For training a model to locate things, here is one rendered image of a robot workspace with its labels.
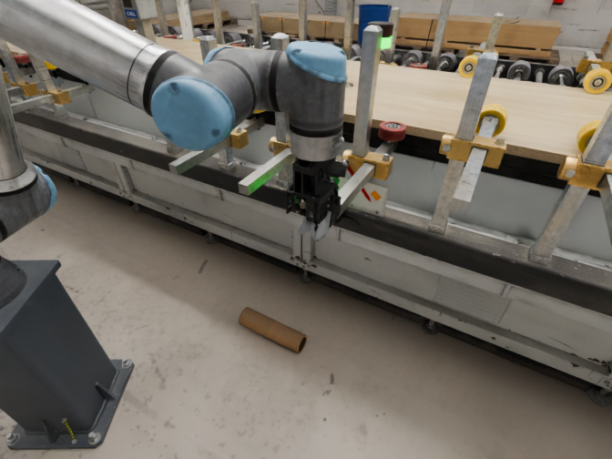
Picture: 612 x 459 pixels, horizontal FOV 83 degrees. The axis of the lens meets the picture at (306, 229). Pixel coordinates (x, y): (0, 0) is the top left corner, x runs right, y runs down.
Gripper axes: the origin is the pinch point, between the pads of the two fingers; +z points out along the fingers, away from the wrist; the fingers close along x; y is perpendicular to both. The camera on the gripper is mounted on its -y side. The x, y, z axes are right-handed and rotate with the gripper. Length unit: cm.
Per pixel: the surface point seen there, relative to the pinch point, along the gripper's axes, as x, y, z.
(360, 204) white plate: -1.5, -30.0, 10.4
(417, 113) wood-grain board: 3, -63, -7
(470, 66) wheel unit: 10, -116, -12
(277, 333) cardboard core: -26, -17, 76
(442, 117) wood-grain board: 11, -63, -7
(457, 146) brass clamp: 20.2, -30.0, -12.9
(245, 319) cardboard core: -43, -17, 76
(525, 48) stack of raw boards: 35, -620, 60
